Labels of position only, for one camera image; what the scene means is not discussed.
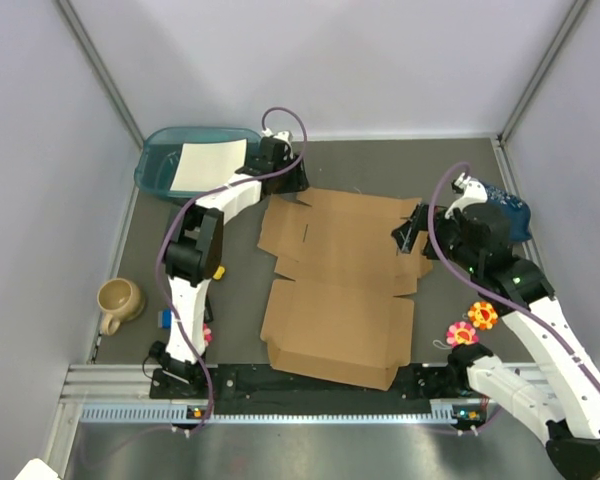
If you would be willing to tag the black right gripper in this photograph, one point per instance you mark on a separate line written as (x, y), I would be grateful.
(406, 234)

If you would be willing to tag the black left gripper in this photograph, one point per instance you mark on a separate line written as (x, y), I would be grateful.
(297, 182)

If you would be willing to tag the brown cardboard box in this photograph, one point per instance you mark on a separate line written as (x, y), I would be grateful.
(340, 307)

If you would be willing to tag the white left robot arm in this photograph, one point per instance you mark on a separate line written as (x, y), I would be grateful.
(193, 246)

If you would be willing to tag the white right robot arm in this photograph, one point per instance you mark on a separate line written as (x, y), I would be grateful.
(471, 238)

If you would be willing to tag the blue leaf-shaped dish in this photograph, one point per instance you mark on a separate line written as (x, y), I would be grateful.
(515, 209)

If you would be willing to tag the white paper sheet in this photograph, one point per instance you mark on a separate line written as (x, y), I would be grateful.
(204, 166)

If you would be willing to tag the orange flower toy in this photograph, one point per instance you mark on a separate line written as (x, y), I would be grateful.
(482, 315)

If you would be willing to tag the pink flower toy right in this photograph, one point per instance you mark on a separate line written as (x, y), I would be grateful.
(461, 333)

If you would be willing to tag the pink flower toy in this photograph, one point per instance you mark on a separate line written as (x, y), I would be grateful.
(207, 335)
(461, 333)

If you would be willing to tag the yellow bone-shaped sponge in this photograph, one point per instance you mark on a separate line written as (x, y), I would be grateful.
(219, 273)

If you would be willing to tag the teal plastic tub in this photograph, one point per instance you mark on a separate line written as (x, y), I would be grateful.
(161, 153)

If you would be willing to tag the pink and black marker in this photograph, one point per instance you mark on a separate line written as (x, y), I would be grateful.
(208, 311)

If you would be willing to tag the pink flower toy left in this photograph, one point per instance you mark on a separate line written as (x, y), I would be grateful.
(207, 335)

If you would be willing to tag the small white-blue object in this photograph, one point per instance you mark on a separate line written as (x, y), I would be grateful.
(165, 319)

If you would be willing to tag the beige ceramic mug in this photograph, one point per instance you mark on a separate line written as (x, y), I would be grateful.
(120, 300)

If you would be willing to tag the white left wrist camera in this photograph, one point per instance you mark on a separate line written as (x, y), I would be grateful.
(284, 136)

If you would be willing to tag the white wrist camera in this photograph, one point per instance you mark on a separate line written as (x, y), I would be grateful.
(469, 191)
(284, 136)

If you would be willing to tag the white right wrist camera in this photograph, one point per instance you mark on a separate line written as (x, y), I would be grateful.
(469, 191)

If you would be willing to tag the grey slotted cable duct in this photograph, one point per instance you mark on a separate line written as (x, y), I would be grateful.
(189, 415)

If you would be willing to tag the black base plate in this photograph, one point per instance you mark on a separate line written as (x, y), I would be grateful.
(257, 389)

